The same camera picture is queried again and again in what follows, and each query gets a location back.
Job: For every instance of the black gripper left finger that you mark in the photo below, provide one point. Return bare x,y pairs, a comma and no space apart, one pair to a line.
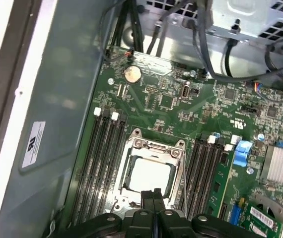
147,200

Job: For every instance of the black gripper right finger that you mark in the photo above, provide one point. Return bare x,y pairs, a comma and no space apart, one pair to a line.
161,200

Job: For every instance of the silver green CPU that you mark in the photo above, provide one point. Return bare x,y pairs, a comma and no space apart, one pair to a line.
151,173

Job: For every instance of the metal socket cover frame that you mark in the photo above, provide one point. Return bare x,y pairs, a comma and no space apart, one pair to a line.
156,153

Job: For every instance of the black RAM slot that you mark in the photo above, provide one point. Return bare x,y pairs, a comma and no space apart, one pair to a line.
205,173
195,173
97,161
88,161
106,161
115,161
213,173

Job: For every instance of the CPU socket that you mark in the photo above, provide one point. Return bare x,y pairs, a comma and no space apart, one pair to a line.
141,143

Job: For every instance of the installed green RAM stick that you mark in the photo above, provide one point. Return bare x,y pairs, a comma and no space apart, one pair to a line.
222,183

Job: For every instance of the green motherboard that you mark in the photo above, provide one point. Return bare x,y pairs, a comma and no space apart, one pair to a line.
156,111

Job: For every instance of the blue plastic connector clip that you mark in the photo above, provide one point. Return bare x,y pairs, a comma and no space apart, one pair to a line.
242,153

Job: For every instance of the graphics card with barcode label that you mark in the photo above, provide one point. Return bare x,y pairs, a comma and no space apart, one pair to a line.
263,218

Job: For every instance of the internal USB port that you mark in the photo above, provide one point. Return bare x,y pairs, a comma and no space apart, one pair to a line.
185,92

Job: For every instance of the silver finned heatsink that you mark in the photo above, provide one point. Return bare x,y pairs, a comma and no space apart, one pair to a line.
280,163

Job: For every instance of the round coin cell battery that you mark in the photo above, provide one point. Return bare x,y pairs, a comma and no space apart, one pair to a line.
132,74

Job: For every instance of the white case label sticker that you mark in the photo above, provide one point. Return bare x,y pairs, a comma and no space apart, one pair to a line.
33,143

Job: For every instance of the black grey PC case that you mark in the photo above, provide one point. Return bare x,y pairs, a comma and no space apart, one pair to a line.
57,86

